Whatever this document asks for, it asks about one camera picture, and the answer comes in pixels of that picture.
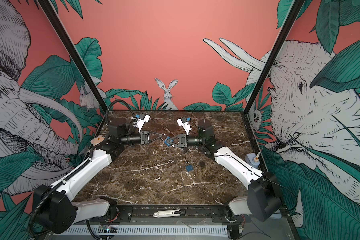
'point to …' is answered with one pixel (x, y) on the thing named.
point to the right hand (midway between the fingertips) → (167, 143)
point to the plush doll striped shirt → (97, 139)
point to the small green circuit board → (107, 229)
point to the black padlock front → (202, 163)
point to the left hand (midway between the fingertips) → (161, 136)
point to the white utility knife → (169, 213)
